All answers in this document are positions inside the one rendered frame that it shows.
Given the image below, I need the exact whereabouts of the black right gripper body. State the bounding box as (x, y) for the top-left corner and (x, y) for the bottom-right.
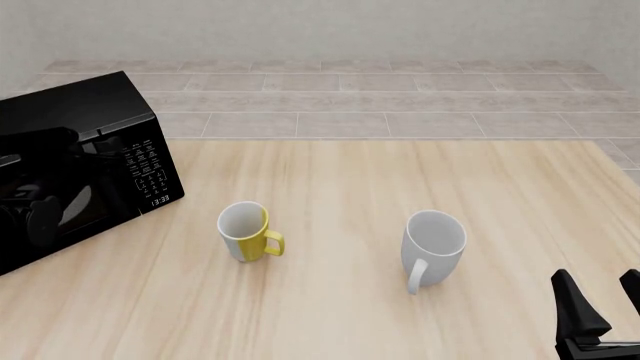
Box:
(554, 336), (640, 360)

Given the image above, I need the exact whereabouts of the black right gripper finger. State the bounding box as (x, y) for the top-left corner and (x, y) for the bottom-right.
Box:
(550, 268), (613, 342)
(619, 268), (640, 321)

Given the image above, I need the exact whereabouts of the black microwave oven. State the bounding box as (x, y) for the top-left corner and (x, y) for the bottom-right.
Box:
(0, 70), (186, 278)

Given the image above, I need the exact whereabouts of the yellow and white mug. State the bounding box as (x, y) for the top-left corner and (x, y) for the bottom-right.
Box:
(216, 200), (286, 264)

